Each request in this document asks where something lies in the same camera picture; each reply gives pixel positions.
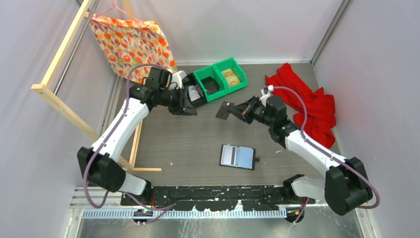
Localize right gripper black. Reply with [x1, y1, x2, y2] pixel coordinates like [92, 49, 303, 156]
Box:
[228, 95, 274, 127]

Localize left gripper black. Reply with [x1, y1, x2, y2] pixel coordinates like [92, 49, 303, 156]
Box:
[159, 85, 197, 116]

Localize dark item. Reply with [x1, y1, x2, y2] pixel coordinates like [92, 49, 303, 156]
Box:
[201, 76, 220, 95]

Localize black leather card holder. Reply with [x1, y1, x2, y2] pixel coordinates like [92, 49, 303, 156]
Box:
[219, 144, 260, 170]

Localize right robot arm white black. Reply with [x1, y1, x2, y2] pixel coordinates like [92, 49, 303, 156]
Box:
[228, 96, 375, 216]

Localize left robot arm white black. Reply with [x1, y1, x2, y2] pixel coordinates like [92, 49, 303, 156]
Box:
[77, 67, 197, 205]

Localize white cards in tray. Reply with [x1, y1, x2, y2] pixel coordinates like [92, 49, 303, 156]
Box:
[188, 85, 201, 102]

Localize black tray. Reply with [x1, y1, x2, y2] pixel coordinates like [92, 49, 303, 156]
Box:
[182, 73, 208, 108]

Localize yellow packets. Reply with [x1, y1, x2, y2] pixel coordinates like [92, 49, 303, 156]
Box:
[221, 68, 240, 87]

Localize green bin with dark item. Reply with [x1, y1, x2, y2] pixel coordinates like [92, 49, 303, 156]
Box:
[193, 65, 228, 102]

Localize green bin with yellow packets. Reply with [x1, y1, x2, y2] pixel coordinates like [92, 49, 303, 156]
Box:
[213, 58, 248, 94]

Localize red cloth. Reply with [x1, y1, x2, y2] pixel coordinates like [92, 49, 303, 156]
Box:
[265, 63, 336, 149]

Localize floral fabric bag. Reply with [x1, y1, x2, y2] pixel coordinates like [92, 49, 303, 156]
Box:
[90, 14, 178, 79]

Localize pink hanger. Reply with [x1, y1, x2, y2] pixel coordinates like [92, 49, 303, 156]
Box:
[95, 0, 140, 21]

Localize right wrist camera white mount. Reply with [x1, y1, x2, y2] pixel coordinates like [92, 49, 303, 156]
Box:
[260, 85, 274, 106]

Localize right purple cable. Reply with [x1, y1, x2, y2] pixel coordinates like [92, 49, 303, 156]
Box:
[267, 85, 381, 225]

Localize purple cable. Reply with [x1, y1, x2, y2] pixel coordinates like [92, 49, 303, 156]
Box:
[82, 63, 176, 227]
[267, 85, 381, 225]

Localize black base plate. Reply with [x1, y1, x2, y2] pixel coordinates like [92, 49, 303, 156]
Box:
[134, 185, 304, 212]

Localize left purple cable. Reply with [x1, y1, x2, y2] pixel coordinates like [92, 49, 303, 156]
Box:
[82, 63, 176, 227]

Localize wooden rack frame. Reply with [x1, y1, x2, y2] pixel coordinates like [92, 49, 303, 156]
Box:
[31, 0, 163, 173]

